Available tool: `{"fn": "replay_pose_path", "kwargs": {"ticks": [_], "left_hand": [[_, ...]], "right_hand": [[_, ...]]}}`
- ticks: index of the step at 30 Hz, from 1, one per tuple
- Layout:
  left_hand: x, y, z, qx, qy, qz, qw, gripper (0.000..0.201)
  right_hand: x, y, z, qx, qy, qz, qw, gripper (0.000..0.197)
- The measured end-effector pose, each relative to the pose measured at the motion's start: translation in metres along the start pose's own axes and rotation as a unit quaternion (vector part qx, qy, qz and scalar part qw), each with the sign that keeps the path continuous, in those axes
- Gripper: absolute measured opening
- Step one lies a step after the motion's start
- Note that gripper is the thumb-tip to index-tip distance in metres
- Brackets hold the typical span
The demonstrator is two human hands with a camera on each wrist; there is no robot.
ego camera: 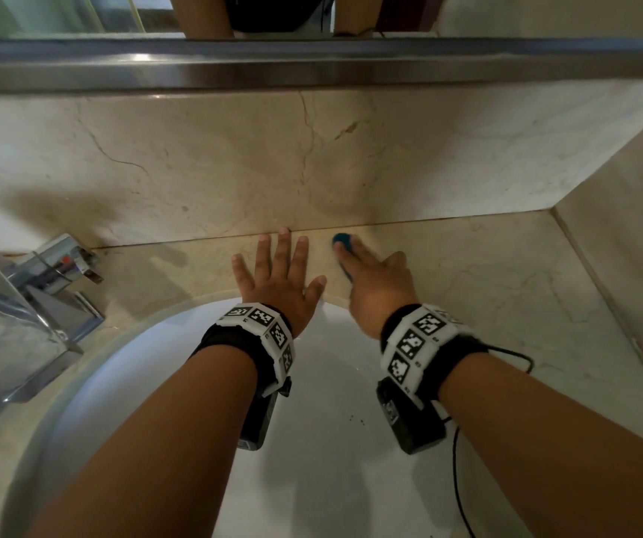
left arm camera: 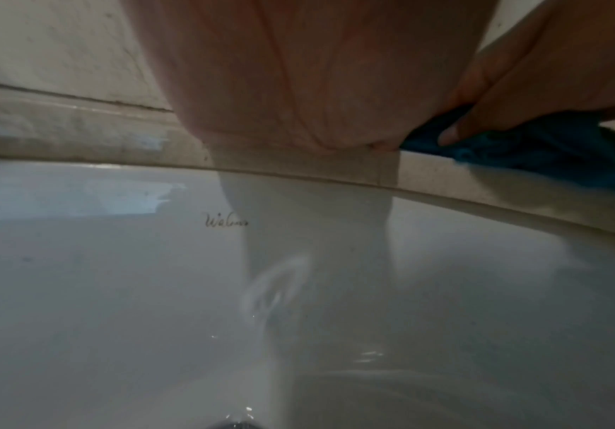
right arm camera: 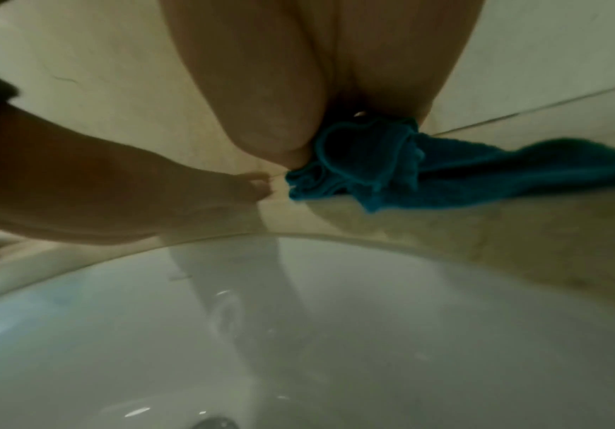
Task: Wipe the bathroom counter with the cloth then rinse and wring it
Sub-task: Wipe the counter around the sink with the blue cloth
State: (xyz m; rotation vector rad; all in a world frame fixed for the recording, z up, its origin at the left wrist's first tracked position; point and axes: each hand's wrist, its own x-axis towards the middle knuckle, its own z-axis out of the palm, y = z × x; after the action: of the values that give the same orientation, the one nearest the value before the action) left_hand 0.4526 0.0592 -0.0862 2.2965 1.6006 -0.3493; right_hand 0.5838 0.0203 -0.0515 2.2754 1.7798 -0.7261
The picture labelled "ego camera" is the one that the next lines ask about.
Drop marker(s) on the person's left hand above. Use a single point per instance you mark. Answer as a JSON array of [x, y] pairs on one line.
[[276, 291]]

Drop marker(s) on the person's right hand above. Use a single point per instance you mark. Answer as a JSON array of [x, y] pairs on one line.
[[380, 291]]

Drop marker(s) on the teal cleaning cloth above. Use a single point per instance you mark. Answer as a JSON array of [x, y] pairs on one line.
[[341, 239]]

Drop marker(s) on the person's left forearm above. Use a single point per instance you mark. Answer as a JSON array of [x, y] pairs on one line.
[[159, 453]]

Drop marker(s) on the beige marble sink countertop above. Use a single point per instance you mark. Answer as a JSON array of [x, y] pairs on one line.
[[495, 285]]

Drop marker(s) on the white ceramic sink basin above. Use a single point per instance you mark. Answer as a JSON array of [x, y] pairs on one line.
[[327, 470]]

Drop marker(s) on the left marker wristband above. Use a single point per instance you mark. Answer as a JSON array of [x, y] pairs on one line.
[[254, 336]]

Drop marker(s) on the marker wristband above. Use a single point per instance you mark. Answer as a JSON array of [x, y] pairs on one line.
[[254, 336], [422, 341]]

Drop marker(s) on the right marker wristband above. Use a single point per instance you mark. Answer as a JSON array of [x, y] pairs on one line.
[[422, 341]]

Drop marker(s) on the steel framed mirror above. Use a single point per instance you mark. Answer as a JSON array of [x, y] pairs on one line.
[[299, 64]]

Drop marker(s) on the chrome faucet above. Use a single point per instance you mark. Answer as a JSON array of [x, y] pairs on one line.
[[18, 319]]

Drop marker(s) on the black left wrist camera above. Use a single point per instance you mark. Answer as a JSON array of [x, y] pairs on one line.
[[257, 420]]

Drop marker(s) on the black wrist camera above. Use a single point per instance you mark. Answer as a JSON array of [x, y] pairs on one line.
[[411, 420], [257, 420]]

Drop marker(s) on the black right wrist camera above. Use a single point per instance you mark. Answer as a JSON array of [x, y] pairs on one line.
[[411, 420]]

